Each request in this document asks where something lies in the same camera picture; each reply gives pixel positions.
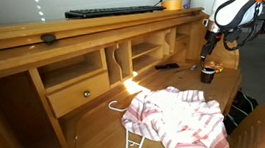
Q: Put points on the wooden chair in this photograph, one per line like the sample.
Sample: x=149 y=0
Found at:
x=253 y=130

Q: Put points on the white cabinet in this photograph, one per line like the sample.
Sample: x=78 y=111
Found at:
x=203 y=4

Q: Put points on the black pen on box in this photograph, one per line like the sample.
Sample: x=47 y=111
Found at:
x=159 y=1

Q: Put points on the small purple object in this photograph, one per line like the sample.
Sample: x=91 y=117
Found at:
x=186 y=5

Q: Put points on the wooden roll-top desk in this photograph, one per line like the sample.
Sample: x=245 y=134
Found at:
x=86 y=55

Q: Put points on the black computer keyboard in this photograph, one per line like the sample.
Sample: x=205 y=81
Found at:
x=115 y=10

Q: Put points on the flat black object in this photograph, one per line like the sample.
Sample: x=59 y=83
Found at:
x=167 y=66

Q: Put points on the dark striped fabric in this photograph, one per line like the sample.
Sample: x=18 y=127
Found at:
x=240 y=108

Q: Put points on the red white striped cloth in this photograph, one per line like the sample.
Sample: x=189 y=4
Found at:
x=178 y=119

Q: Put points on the dark brown cup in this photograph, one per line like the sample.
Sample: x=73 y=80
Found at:
x=207 y=75

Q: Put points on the small wooden drawer with knob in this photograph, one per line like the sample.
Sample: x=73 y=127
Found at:
x=74 y=95

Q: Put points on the small grey object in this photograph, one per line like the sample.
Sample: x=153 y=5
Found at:
x=193 y=67

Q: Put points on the colourful small toy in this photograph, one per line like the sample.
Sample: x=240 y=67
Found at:
x=217 y=66

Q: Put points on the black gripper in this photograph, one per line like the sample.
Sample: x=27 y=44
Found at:
x=210 y=41

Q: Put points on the black roll-top desk knob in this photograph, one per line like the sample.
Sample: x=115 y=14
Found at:
x=48 y=38

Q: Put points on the round tan wooden box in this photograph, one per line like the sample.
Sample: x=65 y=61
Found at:
x=171 y=5

